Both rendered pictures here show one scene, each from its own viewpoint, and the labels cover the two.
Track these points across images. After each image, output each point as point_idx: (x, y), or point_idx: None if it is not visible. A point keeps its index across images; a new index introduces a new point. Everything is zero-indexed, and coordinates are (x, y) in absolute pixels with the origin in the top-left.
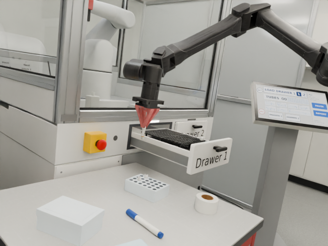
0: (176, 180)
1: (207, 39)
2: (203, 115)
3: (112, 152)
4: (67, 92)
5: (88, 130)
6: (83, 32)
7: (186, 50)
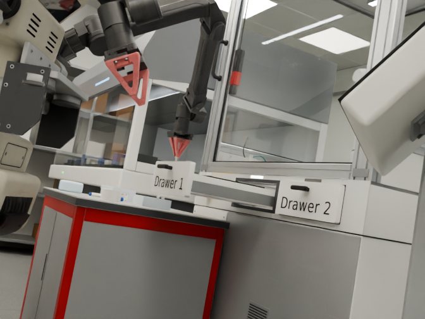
0: (284, 289)
1: (195, 63)
2: (338, 174)
3: (221, 204)
4: (206, 147)
5: None
6: (219, 102)
7: (191, 81)
